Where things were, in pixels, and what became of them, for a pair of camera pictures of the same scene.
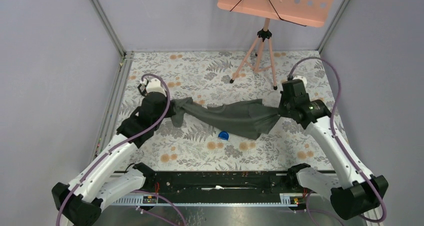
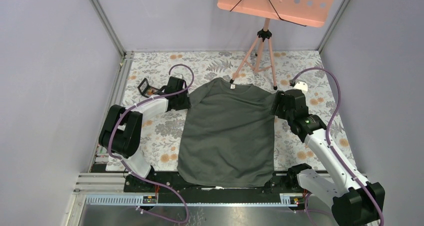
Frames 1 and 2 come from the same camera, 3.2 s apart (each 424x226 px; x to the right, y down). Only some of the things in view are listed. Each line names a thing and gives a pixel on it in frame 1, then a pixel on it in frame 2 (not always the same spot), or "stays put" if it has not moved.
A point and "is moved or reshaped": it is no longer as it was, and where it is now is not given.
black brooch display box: (142, 89) stays put
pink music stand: (310, 6) stays put
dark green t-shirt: (251, 119) is moved or reshaped
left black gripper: (171, 112) -> (186, 104)
